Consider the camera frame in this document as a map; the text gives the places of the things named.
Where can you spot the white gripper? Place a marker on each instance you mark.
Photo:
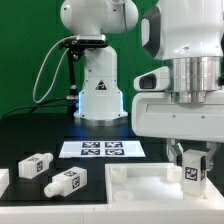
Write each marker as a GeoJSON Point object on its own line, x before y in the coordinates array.
{"type": "Point", "coordinates": [155, 115]}

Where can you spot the white square tabletop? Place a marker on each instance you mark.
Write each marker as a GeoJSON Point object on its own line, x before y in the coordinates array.
{"type": "Point", "coordinates": [149, 182]}

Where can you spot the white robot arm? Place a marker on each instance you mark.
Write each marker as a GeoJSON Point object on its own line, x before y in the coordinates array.
{"type": "Point", "coordinates": [184, 98]}

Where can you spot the marker sheet with tags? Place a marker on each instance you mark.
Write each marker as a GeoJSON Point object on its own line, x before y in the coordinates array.
{"type": "Point", "coordinates": [90, 149]}

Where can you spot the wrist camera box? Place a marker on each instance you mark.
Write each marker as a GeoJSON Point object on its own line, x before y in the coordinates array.
{"type": "Point", "coordinates": [153, 81]}

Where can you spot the black camera on stand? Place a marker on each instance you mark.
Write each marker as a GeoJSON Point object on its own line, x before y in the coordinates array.
{"type": "Point", "coordinates": [83, 42]}

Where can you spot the white obstacle wall frame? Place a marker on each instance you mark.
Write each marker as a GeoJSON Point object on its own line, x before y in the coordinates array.
{"type": "Point", "coordinates": [172, 212]}

